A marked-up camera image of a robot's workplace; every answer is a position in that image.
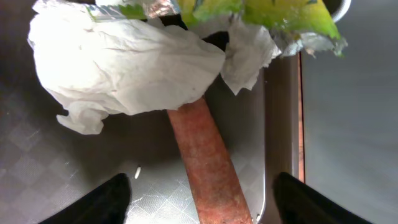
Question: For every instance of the white tissue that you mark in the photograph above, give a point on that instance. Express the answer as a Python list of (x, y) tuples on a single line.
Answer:
[(96, 62)]

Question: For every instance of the pink plastic cup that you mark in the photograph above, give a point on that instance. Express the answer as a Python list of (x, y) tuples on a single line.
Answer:
[(337, 8)]

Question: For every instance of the orange carrot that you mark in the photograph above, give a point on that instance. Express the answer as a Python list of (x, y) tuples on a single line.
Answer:
[(213, 180)]

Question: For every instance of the brown serving tray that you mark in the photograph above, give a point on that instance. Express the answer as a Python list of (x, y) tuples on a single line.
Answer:
[(45, 167)]

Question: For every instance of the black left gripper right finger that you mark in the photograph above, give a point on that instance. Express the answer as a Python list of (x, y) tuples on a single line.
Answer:
[(298, 203)]

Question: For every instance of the yellow green snack wrapper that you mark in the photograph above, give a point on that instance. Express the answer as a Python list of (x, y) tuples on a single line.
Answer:
[(293, 24)]

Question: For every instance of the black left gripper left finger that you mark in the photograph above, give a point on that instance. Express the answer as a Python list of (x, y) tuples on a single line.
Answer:
[(106, 204)]

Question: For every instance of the grey plastic dishwasher rack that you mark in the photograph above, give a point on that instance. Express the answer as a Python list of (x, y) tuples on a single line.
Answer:
[(350, 114)]

